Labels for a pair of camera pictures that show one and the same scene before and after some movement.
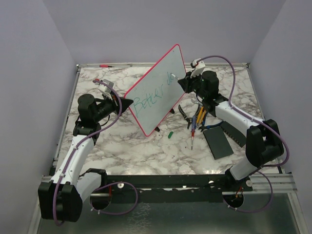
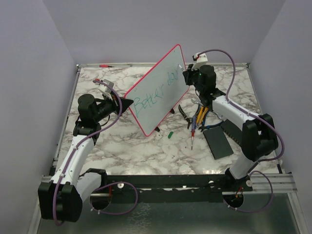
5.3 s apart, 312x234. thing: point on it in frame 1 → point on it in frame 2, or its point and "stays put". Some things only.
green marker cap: [170, 134] stays put
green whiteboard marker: [174, 76] → [181, 67]
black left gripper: [125, 104] stays put
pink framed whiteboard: [158, 93] stays put
